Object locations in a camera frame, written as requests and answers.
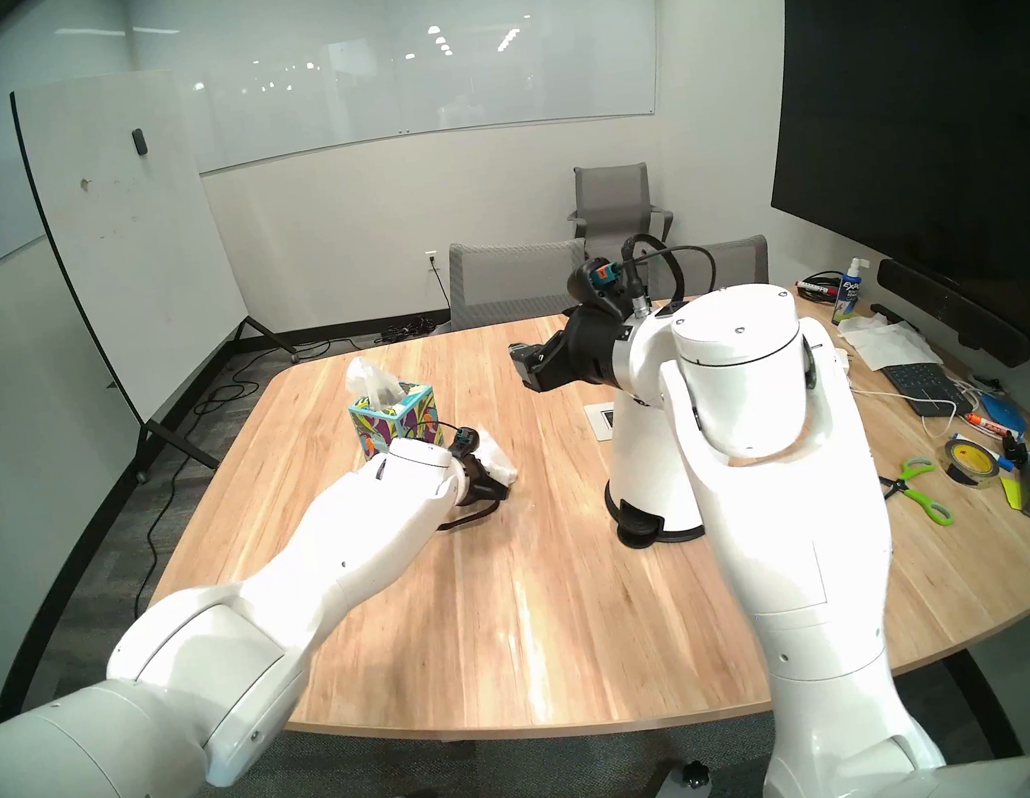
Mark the white tissue in box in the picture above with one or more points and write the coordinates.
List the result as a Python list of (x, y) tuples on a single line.
[(370, 385)]

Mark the whiteboard cleaner spray bottle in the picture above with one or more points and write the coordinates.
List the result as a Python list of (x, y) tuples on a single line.
[(850, 294)]

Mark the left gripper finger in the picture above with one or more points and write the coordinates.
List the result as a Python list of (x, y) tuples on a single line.
[(492, 506)]

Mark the white table outlet plate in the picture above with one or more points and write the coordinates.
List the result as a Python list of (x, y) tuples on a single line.
[(599, 424)]

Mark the white pulled-out tissue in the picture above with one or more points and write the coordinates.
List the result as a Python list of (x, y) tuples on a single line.
[(497, 462)]

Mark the grey swivel office chair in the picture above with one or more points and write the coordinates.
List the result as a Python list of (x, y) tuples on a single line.
[(615, 198)]

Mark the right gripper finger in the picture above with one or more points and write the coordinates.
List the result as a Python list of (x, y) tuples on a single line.
[(535, 353), (545, 377)]

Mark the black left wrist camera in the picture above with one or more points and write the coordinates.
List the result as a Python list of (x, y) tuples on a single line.
[(466, 440)]

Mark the long glass wall board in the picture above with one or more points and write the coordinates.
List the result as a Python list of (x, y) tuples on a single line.
[(434, 90)]

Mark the blue pouch with marker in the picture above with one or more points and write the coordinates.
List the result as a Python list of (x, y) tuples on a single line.
[(1003, 415)]

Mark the wide grey mesh chair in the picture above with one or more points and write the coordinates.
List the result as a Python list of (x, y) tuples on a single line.
[(508, 280)]

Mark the black keyboard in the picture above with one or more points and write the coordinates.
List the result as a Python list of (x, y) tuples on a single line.
[(925, 388)]

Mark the yellow black tape roll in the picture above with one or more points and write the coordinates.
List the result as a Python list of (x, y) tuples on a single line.
[(972, 457)]

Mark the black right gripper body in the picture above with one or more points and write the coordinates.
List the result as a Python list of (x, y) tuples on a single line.
[(593, 344)]

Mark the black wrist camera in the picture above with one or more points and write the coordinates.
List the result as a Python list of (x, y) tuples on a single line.
[(466, 440), (594, 282)]

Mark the black wall screen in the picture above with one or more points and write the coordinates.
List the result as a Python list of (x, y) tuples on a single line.
[(931, 106)]

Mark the black table leg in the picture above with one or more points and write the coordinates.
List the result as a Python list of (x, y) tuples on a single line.
[(981, 704)]

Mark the black whiteboard eraser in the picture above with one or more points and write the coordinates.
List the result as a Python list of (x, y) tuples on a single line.
[(140, 141)]

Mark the rolling whiteboard on stand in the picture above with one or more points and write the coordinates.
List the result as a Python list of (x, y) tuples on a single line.
[(132, 247)]

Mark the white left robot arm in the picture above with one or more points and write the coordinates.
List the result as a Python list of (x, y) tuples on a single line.
[(311, 574)]

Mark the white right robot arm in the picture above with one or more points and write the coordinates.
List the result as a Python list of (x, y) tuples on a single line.
[(797, 506)]

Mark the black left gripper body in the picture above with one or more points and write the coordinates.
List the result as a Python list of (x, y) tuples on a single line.
[(474, 477)]

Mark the black video bar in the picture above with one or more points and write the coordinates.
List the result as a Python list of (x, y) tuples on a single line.
[(950, 308)]

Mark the colourful patterned tissue box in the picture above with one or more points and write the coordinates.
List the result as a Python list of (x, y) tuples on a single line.
[(386, 430)]

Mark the white cloth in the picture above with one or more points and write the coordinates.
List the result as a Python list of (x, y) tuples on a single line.
[(888, 345)]

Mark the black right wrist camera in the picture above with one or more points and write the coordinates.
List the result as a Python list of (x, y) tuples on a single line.
[(594, 282)]

